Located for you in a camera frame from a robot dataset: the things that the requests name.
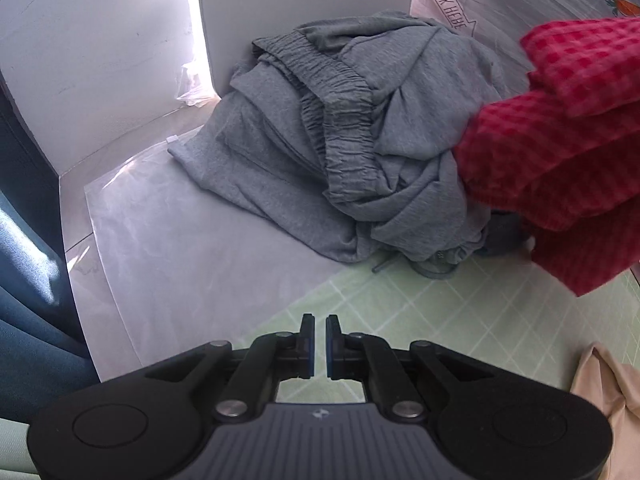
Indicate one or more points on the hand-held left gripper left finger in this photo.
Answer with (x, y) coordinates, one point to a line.
(308, 347)

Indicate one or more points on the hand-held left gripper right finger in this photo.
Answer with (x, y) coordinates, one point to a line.
(330, 347)

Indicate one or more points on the beige garment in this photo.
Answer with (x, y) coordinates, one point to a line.
(607, 400)

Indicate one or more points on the green grid mat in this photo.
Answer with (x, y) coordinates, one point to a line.
(450, 305)

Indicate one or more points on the clear plastic sheet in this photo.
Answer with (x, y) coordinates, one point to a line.
(190, 260)

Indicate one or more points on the grey pants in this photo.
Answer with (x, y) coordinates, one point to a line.
(350, 150)

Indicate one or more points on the crumpled clear plastic bag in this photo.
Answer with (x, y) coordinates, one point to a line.
(192, 87)

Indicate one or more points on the blue curtain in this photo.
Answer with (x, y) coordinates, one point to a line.
(30, 280)

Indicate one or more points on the red checked garment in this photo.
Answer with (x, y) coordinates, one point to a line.
(560, 160)

